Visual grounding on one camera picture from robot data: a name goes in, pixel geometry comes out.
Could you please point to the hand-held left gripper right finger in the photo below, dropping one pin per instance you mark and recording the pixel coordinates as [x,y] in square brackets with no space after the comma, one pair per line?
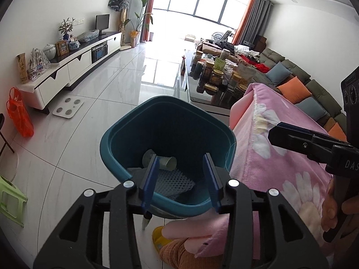
[211,182]

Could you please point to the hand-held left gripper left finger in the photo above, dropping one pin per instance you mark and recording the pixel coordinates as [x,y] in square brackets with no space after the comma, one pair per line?
[151,179]

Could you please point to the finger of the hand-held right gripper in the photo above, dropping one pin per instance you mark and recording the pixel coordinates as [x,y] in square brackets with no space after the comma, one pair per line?
[294,143]

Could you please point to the teal plastic bin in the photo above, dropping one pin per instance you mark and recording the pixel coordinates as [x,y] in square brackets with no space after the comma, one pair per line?
[174,126]

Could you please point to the person's right hand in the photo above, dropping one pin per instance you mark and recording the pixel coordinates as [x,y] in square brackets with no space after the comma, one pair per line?
[329,210]

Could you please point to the pink printed blanket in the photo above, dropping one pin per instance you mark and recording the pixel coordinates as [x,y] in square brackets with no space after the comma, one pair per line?
[280,159]

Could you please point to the clear plastic cup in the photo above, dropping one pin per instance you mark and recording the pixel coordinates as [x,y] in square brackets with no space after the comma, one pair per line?
[167,162]

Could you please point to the white foam net sleeve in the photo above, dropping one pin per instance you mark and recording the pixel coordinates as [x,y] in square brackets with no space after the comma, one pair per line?
[175,183]

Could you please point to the orange sofa cushion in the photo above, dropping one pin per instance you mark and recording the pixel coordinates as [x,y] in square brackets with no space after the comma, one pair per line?
[294,89]
[338,133]

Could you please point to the blue-grey sofa cushion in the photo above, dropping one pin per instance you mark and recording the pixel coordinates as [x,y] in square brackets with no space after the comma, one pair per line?
[278,73]
[312,108]

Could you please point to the green sofa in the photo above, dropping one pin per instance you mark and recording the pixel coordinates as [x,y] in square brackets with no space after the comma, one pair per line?
[317,89]

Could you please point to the yellow slipper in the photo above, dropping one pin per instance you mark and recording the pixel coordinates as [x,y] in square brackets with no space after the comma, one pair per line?
[158,236]

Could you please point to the person's orange trouser leg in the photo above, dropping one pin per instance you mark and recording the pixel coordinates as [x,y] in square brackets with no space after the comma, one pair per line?
[179,255]

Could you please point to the red cloth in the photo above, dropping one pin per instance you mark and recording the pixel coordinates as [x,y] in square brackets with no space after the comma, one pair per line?
[262,68]

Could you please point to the glass coffee table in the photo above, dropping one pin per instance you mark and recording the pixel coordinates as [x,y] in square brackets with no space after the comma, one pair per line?
[182,89]

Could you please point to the brown cardboard box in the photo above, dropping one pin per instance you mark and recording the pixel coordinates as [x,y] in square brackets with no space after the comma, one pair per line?
[260,43]

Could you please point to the white bathroom scale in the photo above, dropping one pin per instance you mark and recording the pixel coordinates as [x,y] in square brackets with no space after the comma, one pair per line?
[68,106]

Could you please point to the dark cloth pile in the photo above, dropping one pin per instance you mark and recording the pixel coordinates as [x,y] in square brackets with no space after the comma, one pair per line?
[225,44]

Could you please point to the orange and grey curtain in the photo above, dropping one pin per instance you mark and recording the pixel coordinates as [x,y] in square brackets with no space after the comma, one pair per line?
[246,19]
[150,8]

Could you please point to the white TV cabinet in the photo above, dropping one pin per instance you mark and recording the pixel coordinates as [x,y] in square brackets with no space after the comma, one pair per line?
[75,64]

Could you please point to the green plastic stool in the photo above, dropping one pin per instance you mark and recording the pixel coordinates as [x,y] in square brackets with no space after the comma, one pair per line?
[9,199]

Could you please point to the orange plastic bag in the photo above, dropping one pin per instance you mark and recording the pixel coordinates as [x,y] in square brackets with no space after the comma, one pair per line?
[21,117]

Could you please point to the blue and white bowl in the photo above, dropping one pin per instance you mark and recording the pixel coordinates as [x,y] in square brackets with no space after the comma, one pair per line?
[74,45]

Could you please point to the plastic-wrapped bundle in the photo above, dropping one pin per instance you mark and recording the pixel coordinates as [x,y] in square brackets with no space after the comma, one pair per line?
[87,36]

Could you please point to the tall green houseplant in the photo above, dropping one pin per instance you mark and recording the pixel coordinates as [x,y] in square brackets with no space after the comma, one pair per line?
[145,19]

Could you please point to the wrapped model ship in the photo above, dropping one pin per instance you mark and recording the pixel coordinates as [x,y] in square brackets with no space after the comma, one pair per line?
[38,64]

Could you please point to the white ceramic jar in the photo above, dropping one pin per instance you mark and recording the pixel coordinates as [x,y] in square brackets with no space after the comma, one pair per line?
[49,51]

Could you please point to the black monitor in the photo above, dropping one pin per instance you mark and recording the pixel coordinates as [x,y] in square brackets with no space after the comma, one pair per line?
[102,22]

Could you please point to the beige cylindrical tube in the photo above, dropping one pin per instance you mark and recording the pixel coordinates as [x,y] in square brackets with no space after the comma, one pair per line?
[22,68]

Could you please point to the large window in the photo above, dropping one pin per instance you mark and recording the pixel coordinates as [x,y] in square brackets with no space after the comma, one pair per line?
[196,2]

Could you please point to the small potted plant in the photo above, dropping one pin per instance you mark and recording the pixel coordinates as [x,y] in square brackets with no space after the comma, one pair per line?
[66,28]

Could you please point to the covered standing fan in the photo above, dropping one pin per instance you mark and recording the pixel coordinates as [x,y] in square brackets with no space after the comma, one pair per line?
[119,1]

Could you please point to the wooden picture frame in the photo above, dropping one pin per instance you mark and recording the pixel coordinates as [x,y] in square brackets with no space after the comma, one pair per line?
[62,48]

